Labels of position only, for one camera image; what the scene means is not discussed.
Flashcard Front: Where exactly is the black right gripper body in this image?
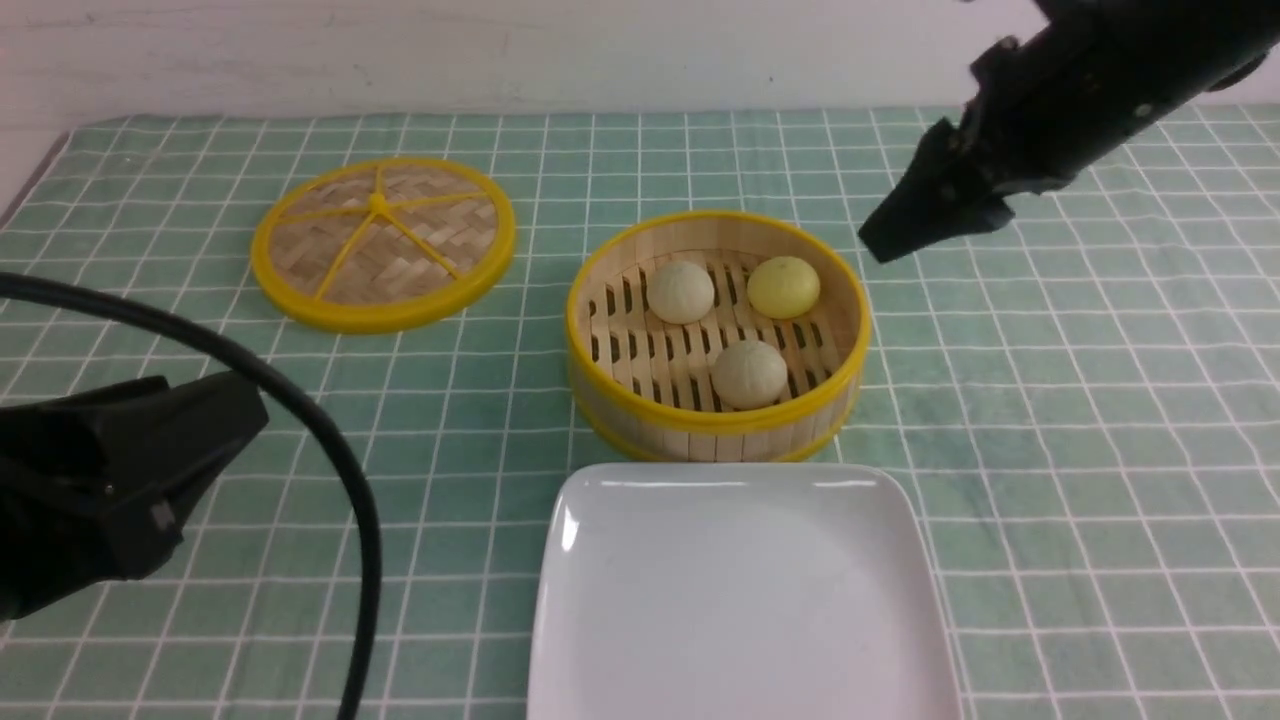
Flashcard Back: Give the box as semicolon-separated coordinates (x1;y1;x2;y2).
945;1;1277;196

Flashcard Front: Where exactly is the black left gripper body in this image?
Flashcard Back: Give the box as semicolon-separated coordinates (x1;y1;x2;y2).
1;402;166;623

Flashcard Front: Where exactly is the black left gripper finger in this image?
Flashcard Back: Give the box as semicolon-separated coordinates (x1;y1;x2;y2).
90;372;268;580

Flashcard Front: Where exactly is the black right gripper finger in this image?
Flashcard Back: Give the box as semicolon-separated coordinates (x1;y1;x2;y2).
858;118;1014;264

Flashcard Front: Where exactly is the yellow steamed bun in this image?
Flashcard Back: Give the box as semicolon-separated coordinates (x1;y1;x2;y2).
748;256;820;320

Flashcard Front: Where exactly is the beige steamed bun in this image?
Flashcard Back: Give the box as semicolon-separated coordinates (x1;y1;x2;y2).
710;340;788;410

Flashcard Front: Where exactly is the white steamed bun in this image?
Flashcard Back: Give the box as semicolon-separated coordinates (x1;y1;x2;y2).
645;260;716;325

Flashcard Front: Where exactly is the white square plate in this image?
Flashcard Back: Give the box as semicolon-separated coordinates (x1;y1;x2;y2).
526;462;963;719

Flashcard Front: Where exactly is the woven bamboo steamer lid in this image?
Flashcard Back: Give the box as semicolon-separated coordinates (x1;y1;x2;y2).
250;158;516;334

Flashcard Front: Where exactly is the bamboo steamer basket yellow rim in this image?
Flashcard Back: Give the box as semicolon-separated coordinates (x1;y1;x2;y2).
564;210;873;462

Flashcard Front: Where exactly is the green checkered tablecloth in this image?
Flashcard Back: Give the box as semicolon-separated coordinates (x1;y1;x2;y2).
1;105;1279;719

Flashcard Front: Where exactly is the black cable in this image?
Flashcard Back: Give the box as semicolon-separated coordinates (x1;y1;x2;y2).
0;272;384;720

